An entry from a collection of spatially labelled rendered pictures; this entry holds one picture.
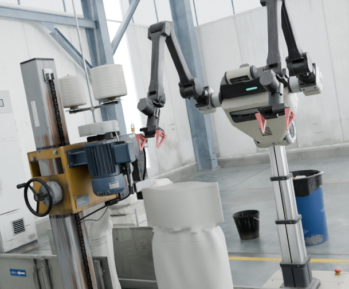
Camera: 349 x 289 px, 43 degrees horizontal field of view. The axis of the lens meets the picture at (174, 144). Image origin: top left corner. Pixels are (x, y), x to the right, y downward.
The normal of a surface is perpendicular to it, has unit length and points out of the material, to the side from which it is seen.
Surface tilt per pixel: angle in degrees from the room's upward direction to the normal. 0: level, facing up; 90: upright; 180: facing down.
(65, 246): 90
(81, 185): 90
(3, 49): 90
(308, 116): 90
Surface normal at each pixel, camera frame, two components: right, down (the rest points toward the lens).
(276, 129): -0.29, 0.74
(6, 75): 0.83, -0.12
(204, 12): -0.52, 0.14
